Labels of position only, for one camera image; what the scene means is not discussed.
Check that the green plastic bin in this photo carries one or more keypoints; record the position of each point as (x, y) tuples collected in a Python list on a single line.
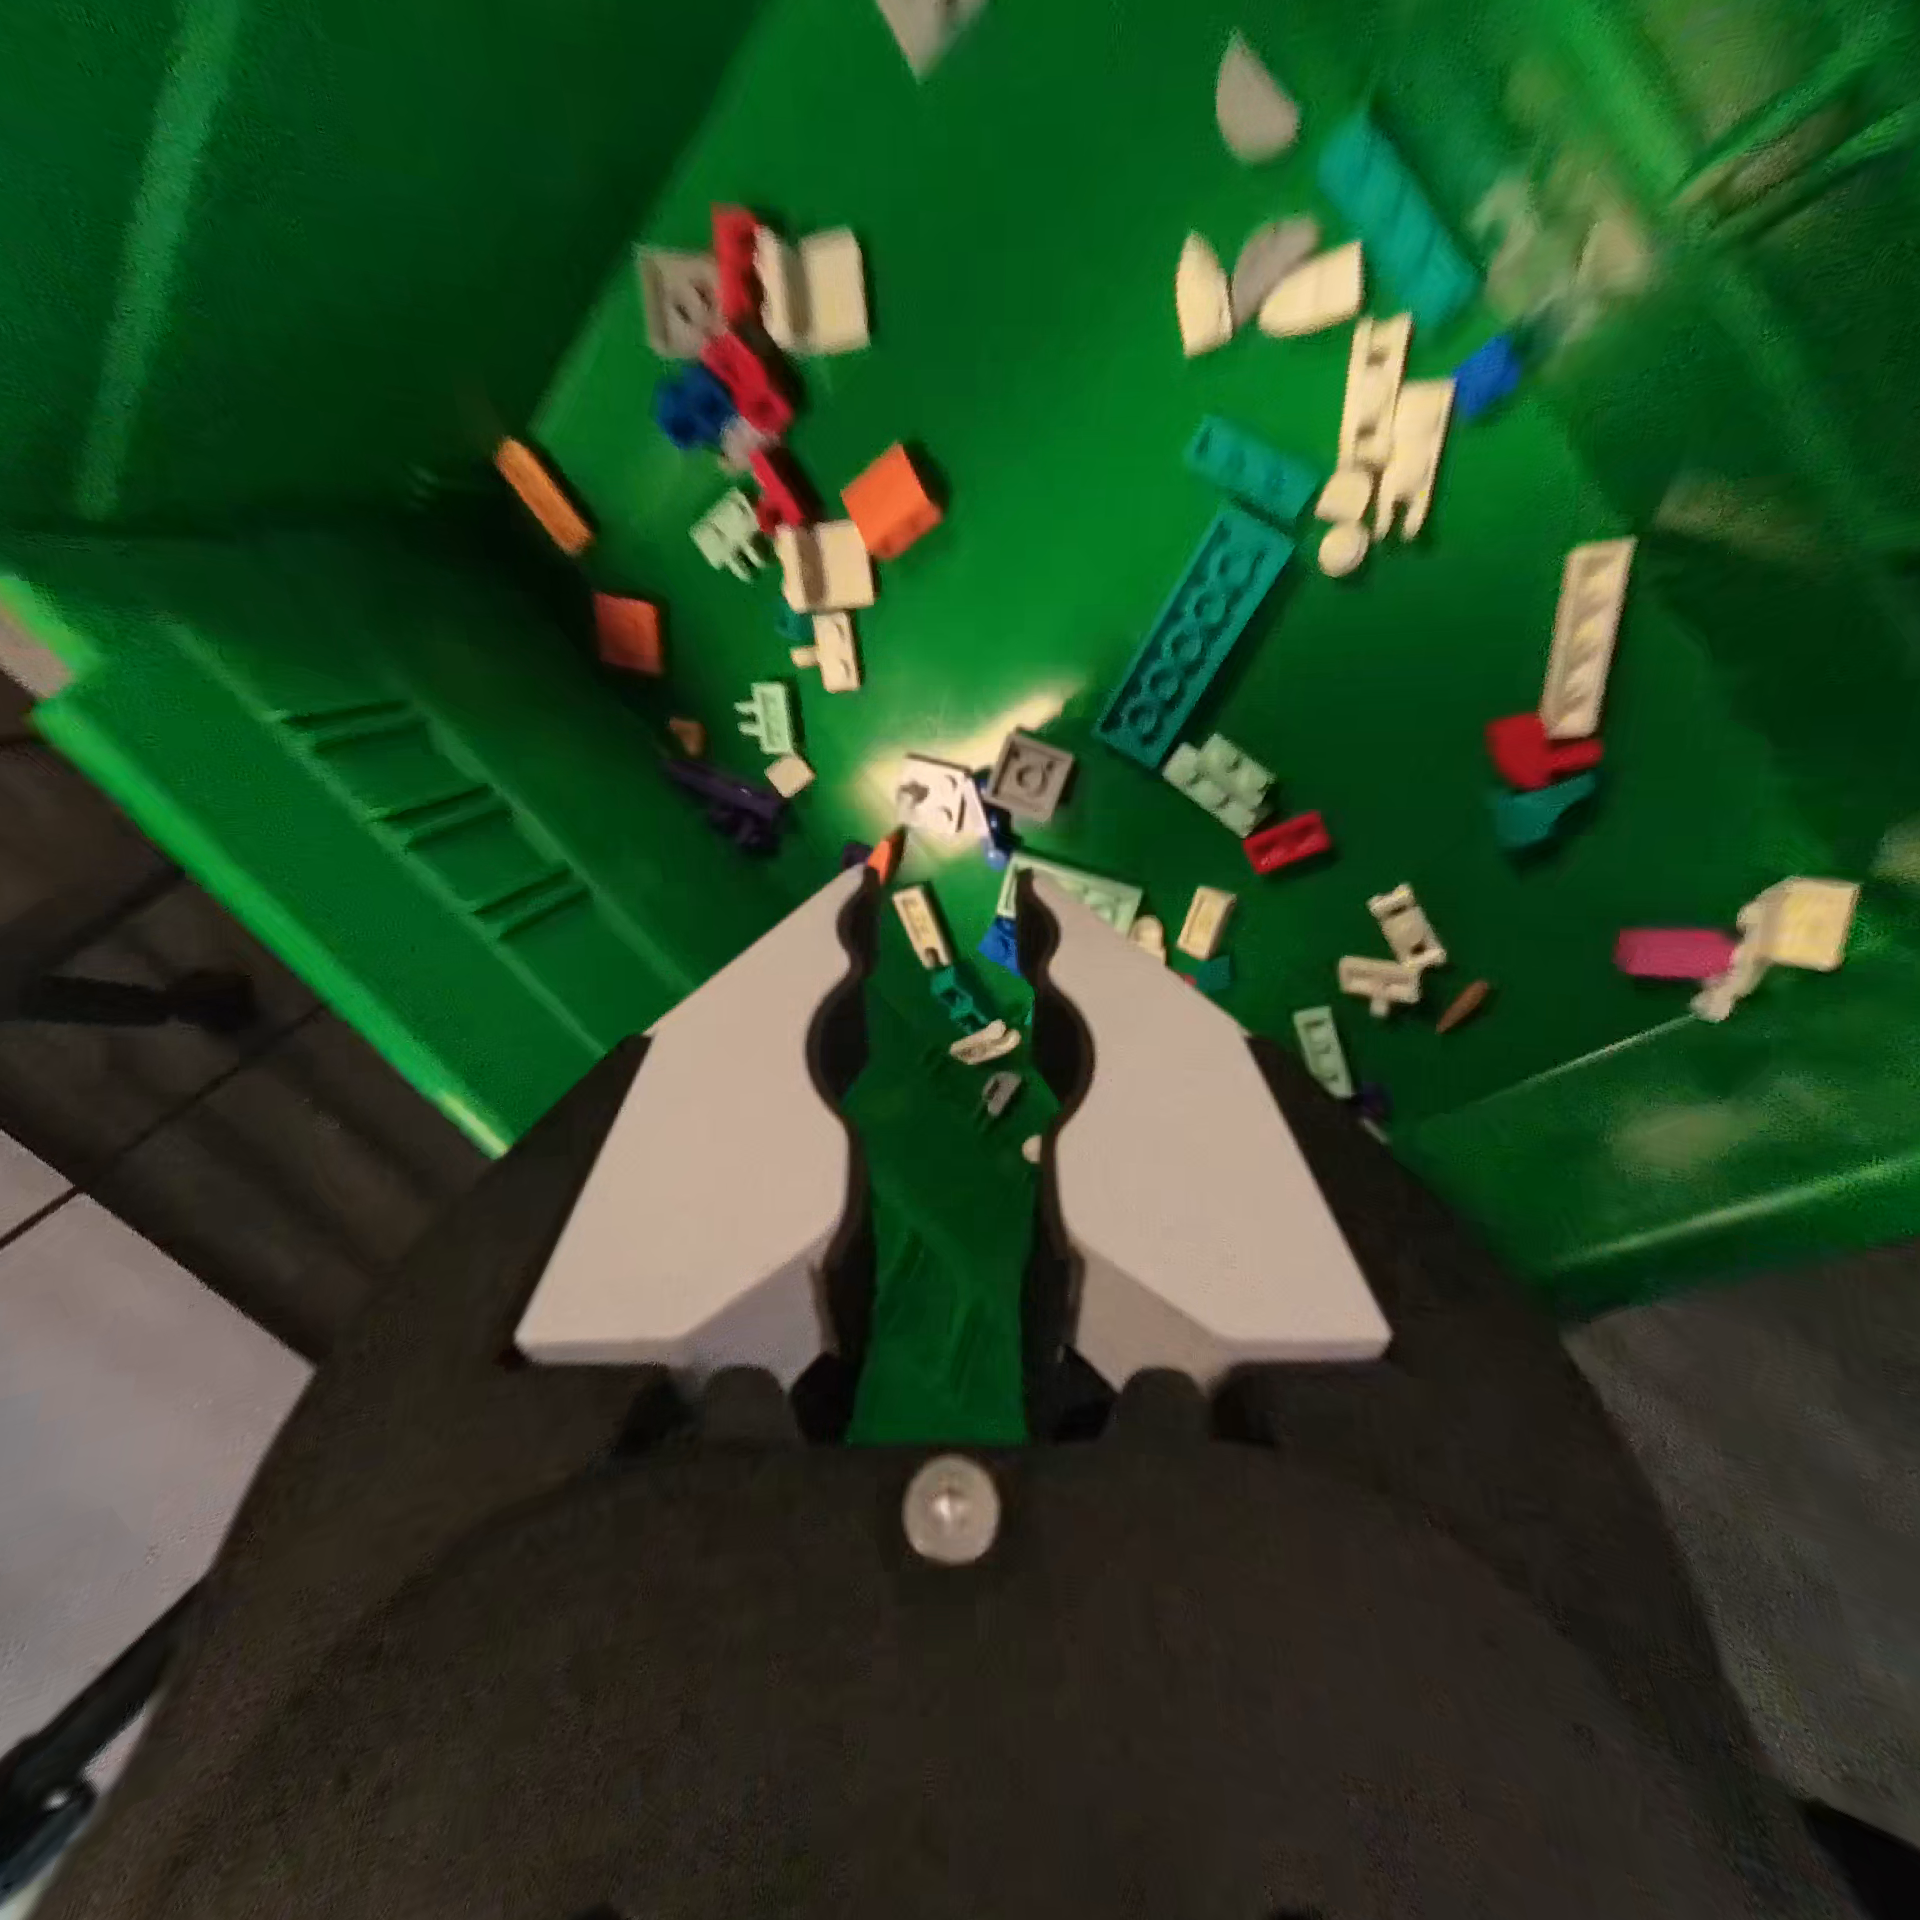
[(1056, 302)]

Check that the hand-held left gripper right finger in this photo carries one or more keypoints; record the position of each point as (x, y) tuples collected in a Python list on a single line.
[(1202, 1184)]

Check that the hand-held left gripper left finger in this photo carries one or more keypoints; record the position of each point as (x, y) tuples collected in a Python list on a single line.
[(707, 1184)]

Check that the pile of lego pieces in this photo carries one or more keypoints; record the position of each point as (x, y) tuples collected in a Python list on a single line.
[(1202, 629)]

